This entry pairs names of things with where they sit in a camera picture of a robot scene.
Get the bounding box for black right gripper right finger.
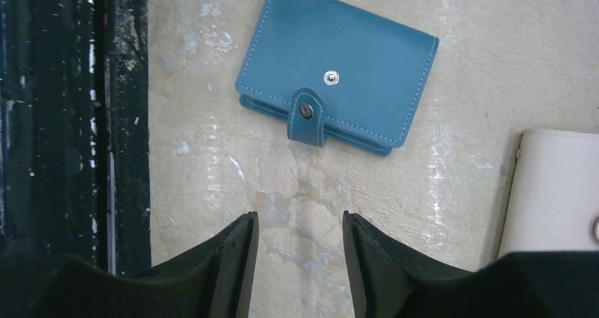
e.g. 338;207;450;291
343;212;598;317

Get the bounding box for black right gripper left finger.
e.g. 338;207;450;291
1;212;259;317

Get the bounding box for blue leather card holder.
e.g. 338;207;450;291
235;0;439;156

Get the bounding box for cream card holder with snap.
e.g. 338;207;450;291
498;129;598;257

